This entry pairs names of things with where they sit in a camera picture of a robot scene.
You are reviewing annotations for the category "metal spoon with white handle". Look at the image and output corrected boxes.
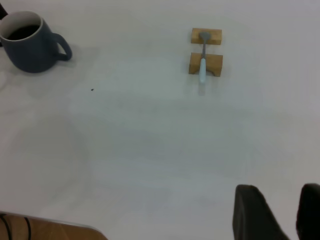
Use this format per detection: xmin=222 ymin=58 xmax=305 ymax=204
xmin=198 ymin=31 xmax=212 ymax=84

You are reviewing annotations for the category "arched wooden block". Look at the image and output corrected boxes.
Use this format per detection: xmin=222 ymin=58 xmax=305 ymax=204
xmin=188 ymin=52 xmax=224 ymax=77

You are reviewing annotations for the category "dark coffee liquid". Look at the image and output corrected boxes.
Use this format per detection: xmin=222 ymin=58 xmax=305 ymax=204
xmin=6 ymin=24 xmax=41 ymax=41

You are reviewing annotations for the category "thin black cable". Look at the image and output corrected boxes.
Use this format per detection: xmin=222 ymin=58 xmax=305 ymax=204
xmin=23 ymin=216 xmax=32 ymax=240
xmin=0 ymin=214 xmax=13 ymax=240

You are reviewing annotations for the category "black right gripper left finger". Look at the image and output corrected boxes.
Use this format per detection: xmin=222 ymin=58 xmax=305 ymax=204
xmin=231 ymin=184 xmax=291 ymax=240

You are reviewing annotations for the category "flat rectangular wooden block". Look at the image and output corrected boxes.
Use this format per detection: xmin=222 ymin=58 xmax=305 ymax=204
xmin=191 ymin=27 xmax=223 ymax=46

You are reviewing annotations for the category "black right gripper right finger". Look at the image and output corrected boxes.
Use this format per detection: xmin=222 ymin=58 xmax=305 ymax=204
xmin=296 ymin=183 xmax=320 ymax=240

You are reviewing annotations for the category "dark grey ceramic mug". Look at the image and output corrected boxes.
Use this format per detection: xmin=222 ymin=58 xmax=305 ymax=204
xmin=0 ymin=10 xmax=73 ymax=74

